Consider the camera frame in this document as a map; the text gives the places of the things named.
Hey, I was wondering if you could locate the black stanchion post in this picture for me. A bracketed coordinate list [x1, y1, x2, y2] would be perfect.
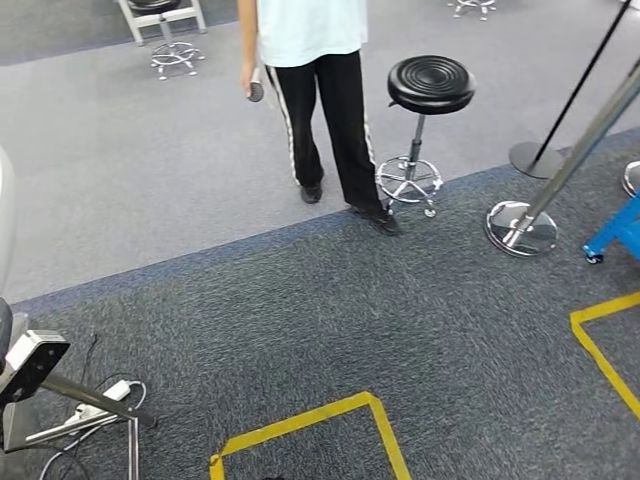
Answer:
[509, 0, 633, 180]

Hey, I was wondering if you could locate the yellow floor tape square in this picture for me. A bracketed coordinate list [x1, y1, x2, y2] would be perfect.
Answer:
[208, 390, 414, 480]

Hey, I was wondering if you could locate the white power adapter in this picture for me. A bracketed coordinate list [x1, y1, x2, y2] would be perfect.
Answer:
[65, 379, 132, 427]

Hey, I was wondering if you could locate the black round stool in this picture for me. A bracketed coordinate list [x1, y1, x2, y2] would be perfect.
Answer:
[446, 0, 498, 21]
[127, 0, 206, 82]
[374, 54, 477, 219]

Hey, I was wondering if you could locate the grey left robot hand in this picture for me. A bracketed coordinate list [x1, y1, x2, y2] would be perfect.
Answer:
[0, 298, 14, 376]

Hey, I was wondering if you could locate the grey handheld device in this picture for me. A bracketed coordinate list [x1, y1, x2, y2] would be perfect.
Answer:
[248, 66, 265, 104]

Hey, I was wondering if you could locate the person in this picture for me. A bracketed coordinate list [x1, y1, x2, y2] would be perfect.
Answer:
[237, 0, 401, 236]

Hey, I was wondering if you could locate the white curved plastic part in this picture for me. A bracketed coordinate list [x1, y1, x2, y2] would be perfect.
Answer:
[0, 145, 18, 296]

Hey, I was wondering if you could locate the blue metal shelf rack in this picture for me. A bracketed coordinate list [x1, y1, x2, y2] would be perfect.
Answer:
[582, 195, 640, 265]

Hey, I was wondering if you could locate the person's hand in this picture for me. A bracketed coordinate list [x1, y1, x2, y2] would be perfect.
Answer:
[239, 59, 259, 101]

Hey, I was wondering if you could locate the chrome stanchion post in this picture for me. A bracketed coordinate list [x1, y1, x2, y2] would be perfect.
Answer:
[484, 59, 640, 258]
[622, 160, 640, 199]

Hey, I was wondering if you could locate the white bench frame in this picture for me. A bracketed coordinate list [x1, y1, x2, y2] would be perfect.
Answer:
[117, 0, 208, 48]

